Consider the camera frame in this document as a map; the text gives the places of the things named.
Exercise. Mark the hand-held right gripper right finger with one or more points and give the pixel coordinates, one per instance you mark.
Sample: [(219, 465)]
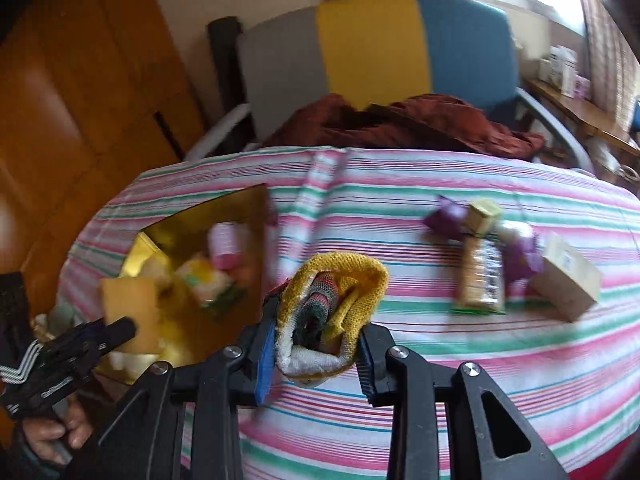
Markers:
[(367, 370)]

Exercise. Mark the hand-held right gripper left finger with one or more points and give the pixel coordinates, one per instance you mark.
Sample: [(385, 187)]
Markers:
[(265, 360)]

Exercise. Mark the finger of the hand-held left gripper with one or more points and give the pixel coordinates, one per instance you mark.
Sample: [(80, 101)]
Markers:
[(75, 340), (112, 337)]

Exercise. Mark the yellow knit sock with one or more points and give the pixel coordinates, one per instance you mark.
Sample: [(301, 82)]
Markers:
[(367, 280)]

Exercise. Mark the yellow labelled bottle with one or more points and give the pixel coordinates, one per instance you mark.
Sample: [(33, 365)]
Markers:
[(210, 280)]

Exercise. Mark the pink bottle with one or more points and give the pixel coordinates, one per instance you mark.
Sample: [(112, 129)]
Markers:
[(225, 247)]

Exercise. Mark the gold tin box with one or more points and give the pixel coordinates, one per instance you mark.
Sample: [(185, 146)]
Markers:
[(175, 230)]

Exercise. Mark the tan biscuit pack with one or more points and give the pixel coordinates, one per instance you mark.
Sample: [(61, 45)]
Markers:
[(480, 280)]

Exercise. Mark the small yellow box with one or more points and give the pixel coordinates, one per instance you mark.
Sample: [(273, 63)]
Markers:
[(482, 217)]

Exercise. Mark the white plastic-wrapped ball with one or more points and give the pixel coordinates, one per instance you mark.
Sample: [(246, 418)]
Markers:
[(515, 232)]

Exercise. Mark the beige cardboard box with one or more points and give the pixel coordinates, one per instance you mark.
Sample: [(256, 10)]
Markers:
[(565, 275)]

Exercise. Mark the person's left hand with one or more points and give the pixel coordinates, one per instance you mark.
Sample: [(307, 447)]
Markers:
[(50, 435)]

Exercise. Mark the striped tablecloth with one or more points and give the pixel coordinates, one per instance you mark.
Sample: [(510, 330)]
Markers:
[(400, 195)]

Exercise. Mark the wooden wardrobe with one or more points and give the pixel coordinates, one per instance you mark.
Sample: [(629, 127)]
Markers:
[(75, 110)]

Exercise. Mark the maroon jacket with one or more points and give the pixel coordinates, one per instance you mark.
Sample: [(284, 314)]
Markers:
[(400, 125)]

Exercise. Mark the grey yellow blue chair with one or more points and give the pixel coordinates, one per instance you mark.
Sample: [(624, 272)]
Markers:
[(370, 50)]

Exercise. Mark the wooden desk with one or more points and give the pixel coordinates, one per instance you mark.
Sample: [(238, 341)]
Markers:
[(575, 105)]

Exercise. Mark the small purple box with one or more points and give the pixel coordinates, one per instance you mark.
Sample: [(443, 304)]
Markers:
[(581, 86)]

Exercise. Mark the white carton box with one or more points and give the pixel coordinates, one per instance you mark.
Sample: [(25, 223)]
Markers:
[(562, 67)]

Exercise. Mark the patterned curtain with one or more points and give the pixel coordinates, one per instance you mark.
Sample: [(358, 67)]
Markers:
[(610, 50)]

